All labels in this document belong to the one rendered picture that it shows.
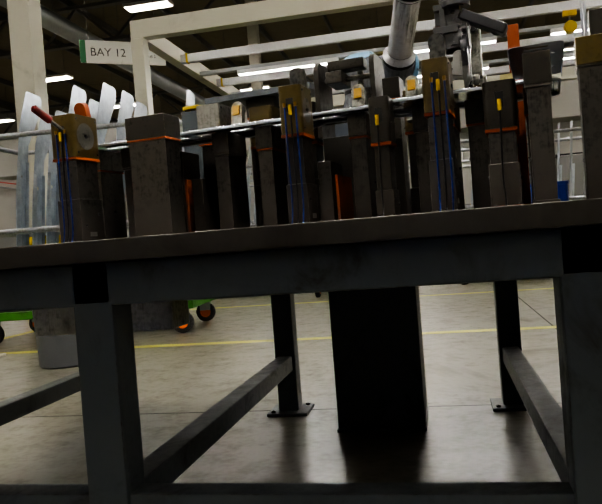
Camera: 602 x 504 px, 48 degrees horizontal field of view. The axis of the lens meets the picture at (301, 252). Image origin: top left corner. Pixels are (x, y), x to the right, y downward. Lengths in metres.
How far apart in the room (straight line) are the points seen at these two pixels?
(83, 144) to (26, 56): 7.81
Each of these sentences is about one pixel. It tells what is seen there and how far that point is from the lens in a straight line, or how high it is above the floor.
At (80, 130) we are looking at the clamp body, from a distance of 1.97.
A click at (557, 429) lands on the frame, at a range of 1.59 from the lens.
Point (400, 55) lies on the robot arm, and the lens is 2.47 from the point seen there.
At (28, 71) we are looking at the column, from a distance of 9.70.
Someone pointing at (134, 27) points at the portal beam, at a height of 3.41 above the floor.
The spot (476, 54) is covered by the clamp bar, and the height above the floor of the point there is 1.14.
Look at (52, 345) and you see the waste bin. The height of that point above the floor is 0.15.
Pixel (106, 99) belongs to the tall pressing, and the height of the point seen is 2.09.
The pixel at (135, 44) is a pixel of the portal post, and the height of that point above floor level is 3.21.
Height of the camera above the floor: 0.67
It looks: 1 degrees down
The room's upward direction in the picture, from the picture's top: 4 degrees counter-clockwise
